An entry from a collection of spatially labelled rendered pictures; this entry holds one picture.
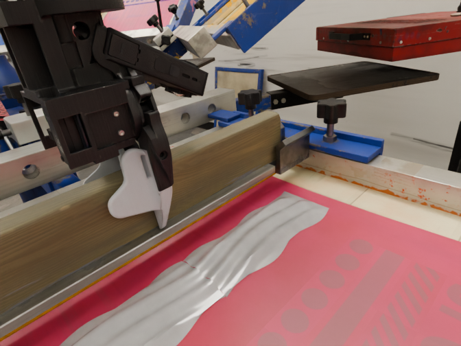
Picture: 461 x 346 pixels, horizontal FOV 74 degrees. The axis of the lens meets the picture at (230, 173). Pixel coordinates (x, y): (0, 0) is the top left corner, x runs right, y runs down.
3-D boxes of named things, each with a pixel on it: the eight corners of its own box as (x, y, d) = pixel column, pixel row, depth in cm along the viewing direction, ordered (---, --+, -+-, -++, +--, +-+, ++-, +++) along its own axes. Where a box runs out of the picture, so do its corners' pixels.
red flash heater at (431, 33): (438, 36, 139) (443, 7, 133) (555, 42, 99) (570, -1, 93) (315, 54, 129) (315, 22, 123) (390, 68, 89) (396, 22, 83)
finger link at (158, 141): (141, 187, 30) (110, 99, 27) (156, 179, 31) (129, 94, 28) (165, 195, 27) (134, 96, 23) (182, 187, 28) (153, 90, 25)
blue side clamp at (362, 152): (379, 182, 46) (385, 139, 42) (363, 196, 43) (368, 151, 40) (237, 141, 66) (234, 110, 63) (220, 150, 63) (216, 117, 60)
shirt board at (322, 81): (363, 79, 136) (365, 60, 132) (438, 99, 101) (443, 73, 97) (43, 131, 114) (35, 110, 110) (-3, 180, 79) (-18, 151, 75)
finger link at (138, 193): (119, 250, 29) (83, 161, 26) (171, 220, 33) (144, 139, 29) (134, 261, 27) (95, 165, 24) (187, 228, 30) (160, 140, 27)
